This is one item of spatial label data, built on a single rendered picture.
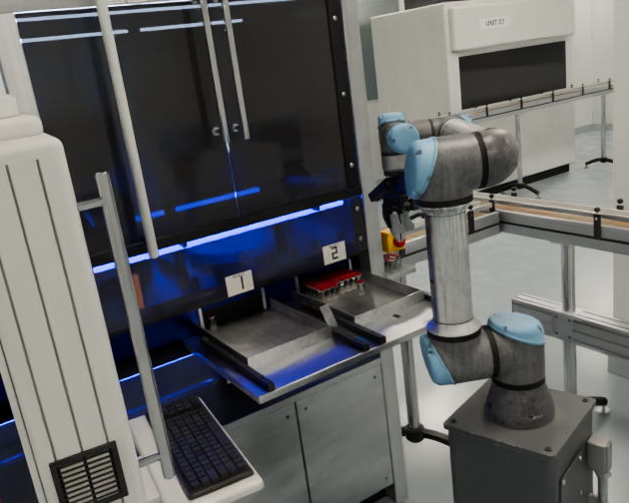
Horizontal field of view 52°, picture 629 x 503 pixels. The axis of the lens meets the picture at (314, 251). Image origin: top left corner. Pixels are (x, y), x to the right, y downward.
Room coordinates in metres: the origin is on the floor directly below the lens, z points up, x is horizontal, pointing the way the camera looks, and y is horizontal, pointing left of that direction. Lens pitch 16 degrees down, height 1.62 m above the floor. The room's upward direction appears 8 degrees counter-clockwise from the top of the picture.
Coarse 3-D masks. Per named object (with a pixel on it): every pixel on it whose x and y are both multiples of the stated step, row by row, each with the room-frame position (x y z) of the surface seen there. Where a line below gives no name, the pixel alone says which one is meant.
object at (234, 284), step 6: (228, 276) 1.78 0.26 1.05; (234, 276) 1.79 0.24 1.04; (240, 276) 1.80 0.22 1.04; (246, 276) 1.81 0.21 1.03; (252, 276) 1.82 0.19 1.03; (228, 282) 1.78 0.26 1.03; (234, 282) 1.79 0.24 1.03; (240, 282) 1.80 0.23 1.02; (246, 282) 1.81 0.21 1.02; (252, 282) 1.82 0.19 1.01; (228, 288) 1.78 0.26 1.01; (234, 288) 1.79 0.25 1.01; (240, 288) 1.80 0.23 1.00; (246, 288) 1.81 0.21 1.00; (252, 288) 1.82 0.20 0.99; (228, 294) 1.78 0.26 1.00; (234, 294) 1.79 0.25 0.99
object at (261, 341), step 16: (272, 304) 1.92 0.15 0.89; (240, 320) 1.86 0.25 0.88; (256, 320) 1.84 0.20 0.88; (272, 320) 1.82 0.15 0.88; (288, 320) 1.80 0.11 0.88; (304, 320) 1.76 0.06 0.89; (208, 336) 1.72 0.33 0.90; (224, 336) 1.75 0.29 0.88; (240, 336) 1.73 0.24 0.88; (256, 336) 1.72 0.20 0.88; (272, 336) 1.70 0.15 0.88; (288, 336) 1.69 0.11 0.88; (304, 336) 1.60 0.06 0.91; (320, 336) 1.63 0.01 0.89; (240, 352) 1.55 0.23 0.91; (256, 352) 1.61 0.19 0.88; (272, 352) 1.55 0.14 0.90; (288, 352) 1.57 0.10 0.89
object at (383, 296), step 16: (368, 272) 2.04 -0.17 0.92; (368, 288) 1.98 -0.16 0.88; (384, 288) 1.96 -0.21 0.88; (400, 288) 1.91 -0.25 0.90; (416, 288) 1.84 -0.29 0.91; (320, 304) 1.83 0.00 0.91; (336, 304) 1.88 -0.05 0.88; (352, 304) 1.86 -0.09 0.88; (368, 304) 1.84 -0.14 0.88; (384, 304) 1.75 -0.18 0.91; (400, 304) 1.78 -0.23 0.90; (352, 320) 1.70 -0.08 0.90; (368, 320) 1.71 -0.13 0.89
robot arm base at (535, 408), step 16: (496, 384) 1.28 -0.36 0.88; (512, 384) 1.25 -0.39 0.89; (528, 384) 1.25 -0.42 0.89; (544, 384) 1.27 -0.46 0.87; (496, 400) 1.28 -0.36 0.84; (512, 400) 1.25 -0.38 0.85; (528, 400) 1.25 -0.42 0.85; (544, 400) 1.25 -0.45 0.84; (496, 416) 1.26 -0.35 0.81; (512, 416) 1.24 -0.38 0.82; (528, 416) 1.24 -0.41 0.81; (544, 416) 1.24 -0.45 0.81
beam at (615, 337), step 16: (512, 304) 2.53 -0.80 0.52; (528, 304) 2.46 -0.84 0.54; (544, 304) 2.42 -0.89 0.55; (560, 304) 2.40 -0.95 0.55; (544, 320) 2.41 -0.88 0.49; (560, 320) 2.33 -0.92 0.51; (576, 320) 2.27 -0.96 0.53; (592, 320) 2.22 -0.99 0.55; (608, 320) 2.20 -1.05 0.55; (624, 320) 2.18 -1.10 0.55; (560, 336) 2.33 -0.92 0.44; (576, 336) 2.27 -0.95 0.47; (592, 336) 2.22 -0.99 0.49; (608, 336) 2.16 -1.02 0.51; (624, 336) 2.11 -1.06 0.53; (608, 352) 2.16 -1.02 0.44; (624, 352) 2.10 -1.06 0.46
